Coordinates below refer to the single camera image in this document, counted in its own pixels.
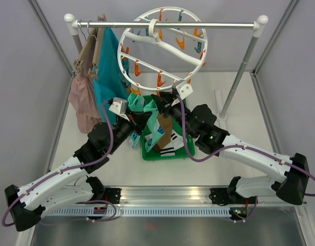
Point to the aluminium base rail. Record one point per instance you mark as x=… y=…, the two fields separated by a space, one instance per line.
x=159 y=201

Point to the white metal clothes rack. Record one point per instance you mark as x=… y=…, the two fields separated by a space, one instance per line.
x=142 y=30

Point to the pink garment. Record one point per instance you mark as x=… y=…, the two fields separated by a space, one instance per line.
x=82 y=98

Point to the mint green patterned sock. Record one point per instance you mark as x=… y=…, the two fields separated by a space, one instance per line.
x=153 y=125

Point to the white round clip hanger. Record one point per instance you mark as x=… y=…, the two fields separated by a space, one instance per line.
x=150 y=67

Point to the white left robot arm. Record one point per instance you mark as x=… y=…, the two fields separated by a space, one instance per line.
x=71 y=182

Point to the beige wooden hanger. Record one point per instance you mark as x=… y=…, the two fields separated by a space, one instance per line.
x=87 y=62

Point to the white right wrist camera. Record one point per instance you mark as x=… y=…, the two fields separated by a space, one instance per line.
x=182 y=88

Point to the green plastic tray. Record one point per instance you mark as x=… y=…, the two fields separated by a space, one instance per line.
x=154 y=156

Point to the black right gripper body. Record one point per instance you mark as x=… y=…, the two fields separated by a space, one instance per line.
x=175 y=111

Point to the teal shirt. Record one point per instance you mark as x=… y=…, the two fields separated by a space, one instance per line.
x=108 y=83

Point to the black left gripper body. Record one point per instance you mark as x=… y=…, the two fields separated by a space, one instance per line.
x=123 y=129

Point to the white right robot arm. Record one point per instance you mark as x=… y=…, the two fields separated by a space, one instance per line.
x=285 y=176

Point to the white black striped sock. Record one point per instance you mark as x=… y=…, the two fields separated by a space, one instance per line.
x=175 y=144

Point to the grey clothes peg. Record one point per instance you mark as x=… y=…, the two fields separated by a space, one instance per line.
x=125 y=82

